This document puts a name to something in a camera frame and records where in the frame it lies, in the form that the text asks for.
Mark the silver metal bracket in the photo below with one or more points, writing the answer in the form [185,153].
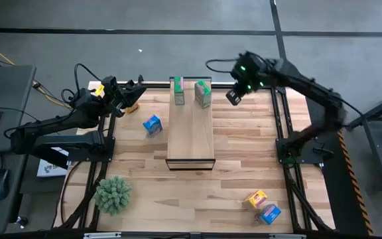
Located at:
[102,235]
[287,236]

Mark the black aluminium table frame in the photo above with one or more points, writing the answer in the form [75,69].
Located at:
[274,109]

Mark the black metal stand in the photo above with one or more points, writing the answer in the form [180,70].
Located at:
[381,156]

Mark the white printed box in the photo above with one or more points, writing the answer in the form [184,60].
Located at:
[50,167]

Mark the blue cereal box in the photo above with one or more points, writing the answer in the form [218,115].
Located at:
[270,214]
[152,126]

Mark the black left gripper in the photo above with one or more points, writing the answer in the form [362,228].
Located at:
[116,96]

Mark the grey desk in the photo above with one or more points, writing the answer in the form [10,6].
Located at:
[5,89]

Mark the green cereal box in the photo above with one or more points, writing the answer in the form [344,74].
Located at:
[179,93]
[203,96]

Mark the green artificial plant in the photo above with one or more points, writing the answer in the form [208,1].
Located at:
[113,196]

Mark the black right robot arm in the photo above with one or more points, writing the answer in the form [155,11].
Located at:
[310,86]

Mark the black mat hazard stripe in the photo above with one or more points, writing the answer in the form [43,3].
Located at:
[342,206]

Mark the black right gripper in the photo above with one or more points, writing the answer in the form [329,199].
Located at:
[252,74]

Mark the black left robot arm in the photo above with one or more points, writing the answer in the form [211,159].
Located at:
[55,124]

